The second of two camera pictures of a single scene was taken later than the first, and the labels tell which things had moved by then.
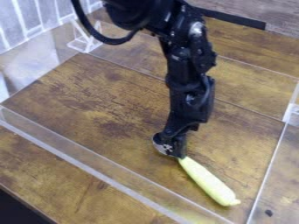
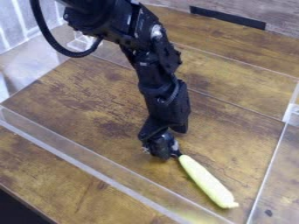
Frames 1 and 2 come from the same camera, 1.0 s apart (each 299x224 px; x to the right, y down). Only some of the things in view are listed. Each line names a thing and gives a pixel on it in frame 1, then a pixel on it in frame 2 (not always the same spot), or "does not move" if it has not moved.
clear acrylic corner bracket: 84,43 does not move
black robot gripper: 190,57 -> 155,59
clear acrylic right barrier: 275,205 does not move
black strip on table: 234,17 does not move
